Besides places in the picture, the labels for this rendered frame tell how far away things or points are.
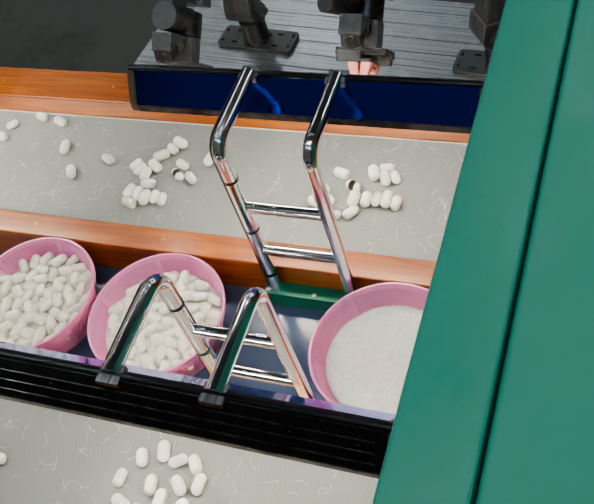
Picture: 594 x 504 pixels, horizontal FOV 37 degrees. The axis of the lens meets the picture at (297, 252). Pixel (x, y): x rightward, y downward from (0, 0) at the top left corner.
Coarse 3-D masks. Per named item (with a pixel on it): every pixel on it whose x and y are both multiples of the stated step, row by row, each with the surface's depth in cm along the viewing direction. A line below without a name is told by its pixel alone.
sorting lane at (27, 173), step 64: (0, 128) 210; (64, 128) 205; (128, 128) 200; (192, 128) 195; (256, 128) 190; (0, 192) 197; (64, 192) 192; (192, 192) 184; (256, 192) 180; (448, 192) 169
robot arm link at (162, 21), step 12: (168, 0) 177; (180, 0) 179; (192, 0) 182; (204, 0) 184; (156, 12) 178; (168, 12) 177; (180, 12) 178; (156, 24) 178; (168, 24) 177; (180, 24) 179
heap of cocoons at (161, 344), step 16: (176, 272) 173; (128, 288) 172; (176, 288) 170; (192, 288) 170; (208, 288) 169; (128, 304) 170; (160, 304) 170; (192, 304) 166; (208, 304) 166; (112, 320) 168; (160, 320) 167; (208, 320) 165; (112, 336) 167; (144, 336) 166; (160, 336) 164; (176, 336) 165; (144, 352) 165; (160, 352) 161; (176, 352) 161; (192, 352) 160; (160, 368) 160; (192, 368) 161
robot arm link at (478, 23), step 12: (480, 0) 180; (492, 0) 177; (504, 0) 178; (480, 12) 181; (492, 12) 179; (468, 24) 187; (480, 24) 182; (492, 24) 180; (480, 36) 183; (492, 48) 185
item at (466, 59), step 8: (464, 56) 198; (472, 56) 197; (480, 56) 197; (488, 56) 190; (456, 64) 197; (464, 64) 196; (472, 64) 196; (480, 64) 195; (488, 64) 192; (456, 72) 196; (464, 72) 195; (472, 72) 194; (480, 72) 194
